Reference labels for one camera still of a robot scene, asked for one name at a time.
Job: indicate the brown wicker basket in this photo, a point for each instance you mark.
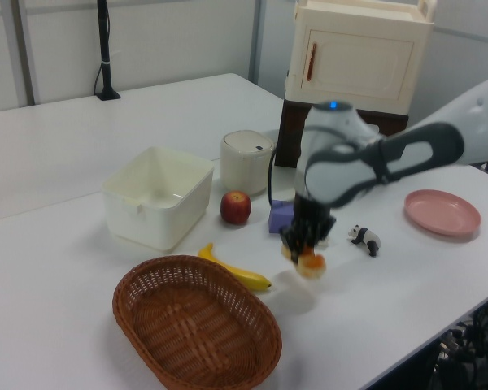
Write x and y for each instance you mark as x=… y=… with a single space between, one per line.
x=195 y=325

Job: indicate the red apple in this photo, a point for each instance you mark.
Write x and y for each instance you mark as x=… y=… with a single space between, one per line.
x=236 y=208

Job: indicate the toy bread loaf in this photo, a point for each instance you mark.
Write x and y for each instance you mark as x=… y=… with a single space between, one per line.
x=314 y=267

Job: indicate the purple cube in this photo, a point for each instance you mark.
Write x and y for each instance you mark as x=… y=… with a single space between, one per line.
x=280 y=217

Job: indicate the yellow banana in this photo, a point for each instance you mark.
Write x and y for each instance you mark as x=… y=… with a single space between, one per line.
x=244 y=276

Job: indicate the cream toy cabinet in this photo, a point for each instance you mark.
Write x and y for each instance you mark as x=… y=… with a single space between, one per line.
x=358 y=53

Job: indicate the white lidded trash bin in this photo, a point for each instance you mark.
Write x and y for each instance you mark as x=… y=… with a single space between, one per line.
x=244 y=162

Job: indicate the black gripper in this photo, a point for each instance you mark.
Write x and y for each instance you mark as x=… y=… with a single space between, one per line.
x=309 y=219

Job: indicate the toy panda figure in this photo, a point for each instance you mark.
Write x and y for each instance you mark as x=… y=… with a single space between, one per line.
x=366 y=237

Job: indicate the black pole with clamp base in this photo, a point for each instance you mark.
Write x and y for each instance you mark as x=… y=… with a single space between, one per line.
x=104 y=48

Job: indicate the cream plastic container box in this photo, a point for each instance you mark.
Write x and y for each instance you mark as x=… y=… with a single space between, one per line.
x=154 y=219

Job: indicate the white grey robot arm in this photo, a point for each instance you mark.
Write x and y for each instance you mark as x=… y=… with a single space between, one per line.
x=341 y=174

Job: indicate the pink plate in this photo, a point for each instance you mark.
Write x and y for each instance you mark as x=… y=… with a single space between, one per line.
x=443 y=211

